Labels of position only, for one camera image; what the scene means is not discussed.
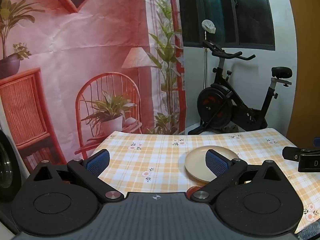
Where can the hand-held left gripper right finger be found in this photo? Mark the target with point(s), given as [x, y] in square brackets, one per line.
[216, 162]

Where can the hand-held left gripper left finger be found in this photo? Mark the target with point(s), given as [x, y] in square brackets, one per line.
[97, 162]

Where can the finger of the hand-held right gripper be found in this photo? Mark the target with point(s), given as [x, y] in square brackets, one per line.
[290, 153]
[317, 140]

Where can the beige round plate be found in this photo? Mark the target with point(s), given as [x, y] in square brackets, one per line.
[195, 162]

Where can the red apple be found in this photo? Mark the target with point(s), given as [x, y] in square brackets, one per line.
[193, 190]

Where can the yellow plaid floral tablecloth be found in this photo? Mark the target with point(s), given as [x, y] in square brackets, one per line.
[150, 155]

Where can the black exercise bike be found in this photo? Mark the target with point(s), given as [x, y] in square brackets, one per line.
[215, 105]

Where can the blue grey fuzzy cloth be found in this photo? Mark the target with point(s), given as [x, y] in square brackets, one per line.
[312, 232]

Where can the orange wooden door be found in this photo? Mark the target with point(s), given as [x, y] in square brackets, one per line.
[305, 67]

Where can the silver metal pole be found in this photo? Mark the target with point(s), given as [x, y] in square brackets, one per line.
[205, 65]

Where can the printed pink backdrop cloth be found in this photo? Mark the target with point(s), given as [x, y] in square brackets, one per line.
[75, 42]

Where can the white cloth cap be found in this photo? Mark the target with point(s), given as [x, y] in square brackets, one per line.
[208, 26]

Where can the dark window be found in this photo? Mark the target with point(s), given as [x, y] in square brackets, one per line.
[225, 10]

